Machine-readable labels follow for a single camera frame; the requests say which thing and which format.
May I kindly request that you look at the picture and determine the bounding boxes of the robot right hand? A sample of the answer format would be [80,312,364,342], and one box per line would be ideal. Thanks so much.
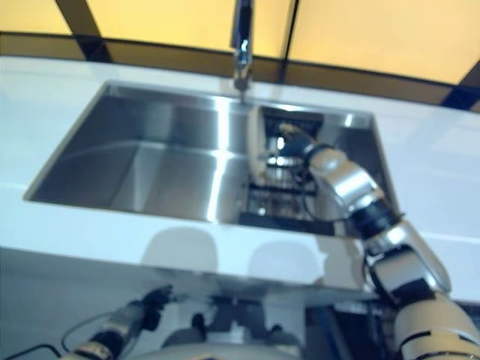
[277,122,320,161]

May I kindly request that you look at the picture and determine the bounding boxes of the black window frame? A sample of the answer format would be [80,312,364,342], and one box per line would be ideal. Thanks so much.
[0,0,480,108]

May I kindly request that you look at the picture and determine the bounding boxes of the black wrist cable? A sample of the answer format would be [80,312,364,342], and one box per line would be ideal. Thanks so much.
[298,167,354,223]
[14,313,114,358]

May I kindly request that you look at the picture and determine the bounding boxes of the grey robot torso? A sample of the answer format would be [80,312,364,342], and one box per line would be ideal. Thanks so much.
[130,342,328,360]

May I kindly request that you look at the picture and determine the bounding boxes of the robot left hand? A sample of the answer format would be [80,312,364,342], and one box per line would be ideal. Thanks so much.
[141,285,188,311]

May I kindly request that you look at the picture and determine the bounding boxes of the chrome kitchen faucet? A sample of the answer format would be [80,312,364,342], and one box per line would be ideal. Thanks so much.
[229,0,257,103]

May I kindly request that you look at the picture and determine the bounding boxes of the beige ceramic plate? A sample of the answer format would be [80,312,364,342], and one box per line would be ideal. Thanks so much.
[244,108,272,178]

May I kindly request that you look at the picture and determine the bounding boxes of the stainless steel sink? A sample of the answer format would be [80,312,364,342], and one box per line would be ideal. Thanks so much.
[22,79,401,242]

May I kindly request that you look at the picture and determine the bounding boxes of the black sink drain rack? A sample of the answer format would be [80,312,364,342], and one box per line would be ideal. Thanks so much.
[238,106,338,238]

